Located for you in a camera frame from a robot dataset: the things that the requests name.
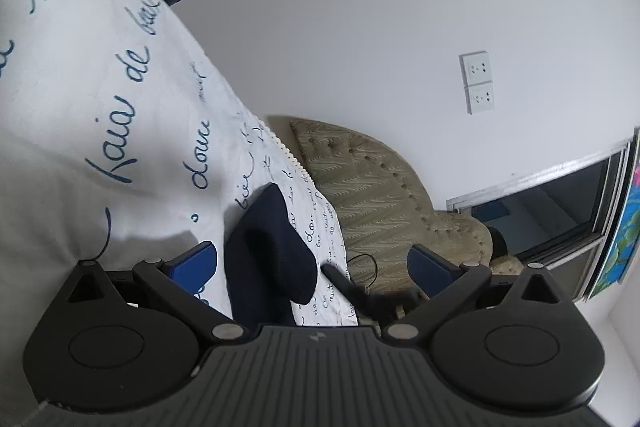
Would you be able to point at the grey and navy sock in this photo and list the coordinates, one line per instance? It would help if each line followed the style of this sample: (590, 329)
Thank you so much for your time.
(270, 252)

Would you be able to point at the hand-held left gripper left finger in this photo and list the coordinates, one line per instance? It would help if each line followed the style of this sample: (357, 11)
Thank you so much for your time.
(192, 267)

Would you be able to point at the white printed bed sheet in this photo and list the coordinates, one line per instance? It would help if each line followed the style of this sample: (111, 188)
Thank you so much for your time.
(100, 107)

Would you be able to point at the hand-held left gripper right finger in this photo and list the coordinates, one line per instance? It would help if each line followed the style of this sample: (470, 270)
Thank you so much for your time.
(432, 269)

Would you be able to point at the colourful floral curtain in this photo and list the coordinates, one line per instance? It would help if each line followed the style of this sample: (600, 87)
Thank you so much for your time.
(622, 232)

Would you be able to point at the beige tufted headboard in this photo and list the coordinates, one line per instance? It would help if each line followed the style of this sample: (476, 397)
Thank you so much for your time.
(380, 187)

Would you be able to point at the window with grey frame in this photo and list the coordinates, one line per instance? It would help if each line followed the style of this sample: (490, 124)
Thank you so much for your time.
(550, 207)

